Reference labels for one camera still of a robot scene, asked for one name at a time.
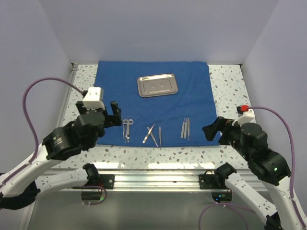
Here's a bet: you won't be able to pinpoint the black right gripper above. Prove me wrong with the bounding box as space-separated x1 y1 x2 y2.
202 115 252 160

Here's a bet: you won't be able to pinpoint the steel surgical scissors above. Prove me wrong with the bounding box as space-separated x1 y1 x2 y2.
124 116 134 143

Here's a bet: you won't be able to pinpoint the thin steel scalpel handle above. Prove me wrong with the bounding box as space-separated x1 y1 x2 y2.
187 118 190 140

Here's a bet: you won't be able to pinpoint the thin steel tweezers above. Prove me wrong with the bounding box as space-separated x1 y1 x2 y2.
147 127 159 148

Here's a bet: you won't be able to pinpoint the angled steel tweezers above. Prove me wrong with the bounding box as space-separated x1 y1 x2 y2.
142 123 155 144

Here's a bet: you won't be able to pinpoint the stainless steel instrument tray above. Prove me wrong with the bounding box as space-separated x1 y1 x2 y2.
137 73 178 98

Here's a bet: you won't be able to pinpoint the blue surgical drape cloth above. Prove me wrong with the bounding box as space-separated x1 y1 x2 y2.
94 61 218 147

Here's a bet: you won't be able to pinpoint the broad steel tweezers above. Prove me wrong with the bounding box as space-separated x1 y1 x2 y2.
183 118 187 138

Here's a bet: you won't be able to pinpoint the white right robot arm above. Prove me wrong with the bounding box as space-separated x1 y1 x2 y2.
202 116 307 230

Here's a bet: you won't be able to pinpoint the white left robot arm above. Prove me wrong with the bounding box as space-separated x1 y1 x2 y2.
0 101 122 210

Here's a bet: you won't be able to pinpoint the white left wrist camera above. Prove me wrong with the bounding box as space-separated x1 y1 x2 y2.
83 87 105 110

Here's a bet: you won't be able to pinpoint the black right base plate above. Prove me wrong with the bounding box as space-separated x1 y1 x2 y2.
198 174 228 190

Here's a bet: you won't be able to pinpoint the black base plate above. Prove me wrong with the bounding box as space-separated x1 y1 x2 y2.
198 174 228 190
84 174 115 189

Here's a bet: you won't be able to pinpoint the aluminium mounting rail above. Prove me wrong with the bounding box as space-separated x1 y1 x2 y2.
31 155 281 191

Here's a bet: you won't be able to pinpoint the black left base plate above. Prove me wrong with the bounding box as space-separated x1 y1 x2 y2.
84 174 115 189

